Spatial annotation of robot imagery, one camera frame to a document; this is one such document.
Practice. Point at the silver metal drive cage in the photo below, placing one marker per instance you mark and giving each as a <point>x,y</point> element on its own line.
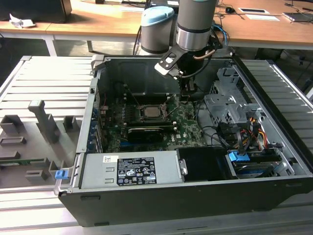
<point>220,105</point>

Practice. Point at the white wrist camera, black bracket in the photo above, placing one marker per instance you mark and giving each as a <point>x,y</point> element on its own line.
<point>163,69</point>

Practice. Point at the hard disk in blue carrier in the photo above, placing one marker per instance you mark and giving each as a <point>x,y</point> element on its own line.
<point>238,156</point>

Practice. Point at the blue plastic latch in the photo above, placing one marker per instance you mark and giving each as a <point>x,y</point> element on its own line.
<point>61,175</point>

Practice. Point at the green RAM stick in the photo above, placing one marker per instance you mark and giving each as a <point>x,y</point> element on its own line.
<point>22,161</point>

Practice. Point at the black RAM slot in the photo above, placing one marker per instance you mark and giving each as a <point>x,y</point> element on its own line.
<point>146,94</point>
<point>146,123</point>

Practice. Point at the dark notebook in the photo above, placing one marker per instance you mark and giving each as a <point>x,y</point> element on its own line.
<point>299,17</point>

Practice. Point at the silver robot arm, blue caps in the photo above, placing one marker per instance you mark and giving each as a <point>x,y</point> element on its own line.
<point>193,24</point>

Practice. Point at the black open PC case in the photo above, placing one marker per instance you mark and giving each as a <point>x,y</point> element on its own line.
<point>171,208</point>

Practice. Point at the green motherboard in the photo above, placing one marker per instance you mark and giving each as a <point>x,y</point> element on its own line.
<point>185,127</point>

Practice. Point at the black graphics card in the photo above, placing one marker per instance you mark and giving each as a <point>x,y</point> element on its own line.
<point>145,134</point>

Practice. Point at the thin metal locking lever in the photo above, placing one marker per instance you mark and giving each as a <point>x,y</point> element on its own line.
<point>173,104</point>
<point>132,96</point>

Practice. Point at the white paper sheet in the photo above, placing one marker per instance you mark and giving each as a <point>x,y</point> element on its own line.
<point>262,17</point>

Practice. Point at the black box on desk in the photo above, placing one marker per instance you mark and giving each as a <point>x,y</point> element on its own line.
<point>36,9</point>

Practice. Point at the grey parts rack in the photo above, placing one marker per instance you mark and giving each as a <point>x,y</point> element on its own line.
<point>46,124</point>

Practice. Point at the white rimmed desk inlet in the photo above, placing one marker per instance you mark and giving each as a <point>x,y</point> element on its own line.
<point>254,10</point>

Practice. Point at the wooden desk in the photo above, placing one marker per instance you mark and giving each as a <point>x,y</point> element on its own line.
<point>97,22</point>

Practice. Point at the CPU socket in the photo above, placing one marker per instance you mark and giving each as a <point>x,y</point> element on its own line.
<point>140,117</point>

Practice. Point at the blue expansion slot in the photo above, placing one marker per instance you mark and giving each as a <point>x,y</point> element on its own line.
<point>128,144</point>

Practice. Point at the small square CPU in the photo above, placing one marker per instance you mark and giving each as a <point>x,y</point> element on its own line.
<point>150,111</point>

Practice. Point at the black computer mouse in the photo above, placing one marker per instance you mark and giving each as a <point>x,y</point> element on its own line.
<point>230,9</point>

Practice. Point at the crumpled white paper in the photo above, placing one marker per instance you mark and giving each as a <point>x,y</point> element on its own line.
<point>19,22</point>

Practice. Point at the grey power supply unit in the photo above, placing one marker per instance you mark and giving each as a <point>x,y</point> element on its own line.
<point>97,169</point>

